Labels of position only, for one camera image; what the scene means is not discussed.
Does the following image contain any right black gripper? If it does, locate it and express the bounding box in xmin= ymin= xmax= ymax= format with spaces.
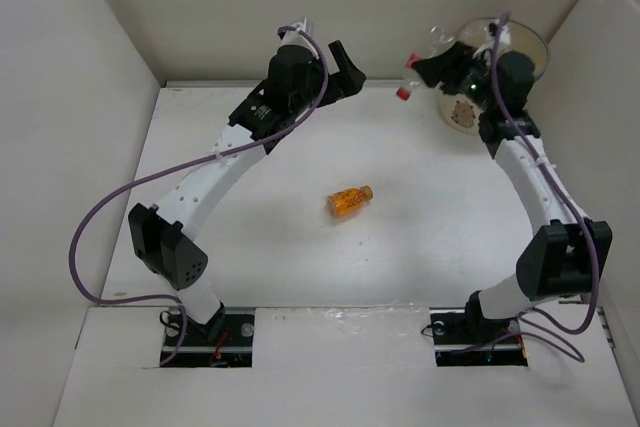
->
xmin=413 ymin=40 xmax=500 ymax=113

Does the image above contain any clear bottle red label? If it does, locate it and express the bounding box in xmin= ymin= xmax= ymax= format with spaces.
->
xmin=396 ymin=25 xmax=456 ymax=101

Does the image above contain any orange bottle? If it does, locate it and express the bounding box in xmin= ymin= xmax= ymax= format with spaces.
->
xmin=327 ymin=185 xmax=374 ymax=219

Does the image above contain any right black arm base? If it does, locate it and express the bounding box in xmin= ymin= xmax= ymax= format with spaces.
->
xmin=421 ymin=308 xmax=528 ymax=367

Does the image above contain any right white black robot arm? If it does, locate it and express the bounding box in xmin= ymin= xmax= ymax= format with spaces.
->
xmin=410 ymin=42 xmax=613 ymax=341

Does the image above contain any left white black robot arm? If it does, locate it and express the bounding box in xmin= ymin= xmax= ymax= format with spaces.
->
xmin=128 ymin=41 xmax=366 ymax=344

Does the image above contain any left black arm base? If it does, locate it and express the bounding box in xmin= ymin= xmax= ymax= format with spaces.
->
xmin=159 ymin=308 xmax=256 ymax=368

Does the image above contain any cream capybara bin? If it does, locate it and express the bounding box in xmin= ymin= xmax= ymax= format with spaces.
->
xmin=438 ymin=18 xmax=549 ymax=135

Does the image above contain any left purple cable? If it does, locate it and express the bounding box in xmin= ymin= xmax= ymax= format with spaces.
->
xmin=68 ymin=24 xmax=331 ymax=366

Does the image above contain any purple cable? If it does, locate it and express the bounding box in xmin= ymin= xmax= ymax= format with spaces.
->
xmin=449 ymin=11 xmax=604 ymax=363
xmin=68 ymin=24 xmax=331 ymax=366

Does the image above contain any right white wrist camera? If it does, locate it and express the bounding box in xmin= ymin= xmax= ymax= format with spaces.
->
xmin=473 ymin=19 xmax=511 ymax=58

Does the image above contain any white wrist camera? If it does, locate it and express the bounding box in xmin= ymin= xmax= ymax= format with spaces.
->
xmin=473 ymin=19 xmax=511 ymax=58
xmin=277 ymin=17 xmax=314 ymax=46

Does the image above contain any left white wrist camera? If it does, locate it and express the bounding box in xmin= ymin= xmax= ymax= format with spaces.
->
xmin=277 ymin=17 xmax=314 ymax=46

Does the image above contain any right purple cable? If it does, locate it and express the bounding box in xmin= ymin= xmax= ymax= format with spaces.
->
xmin=449 ymin=11 xmax=604 ymax=363

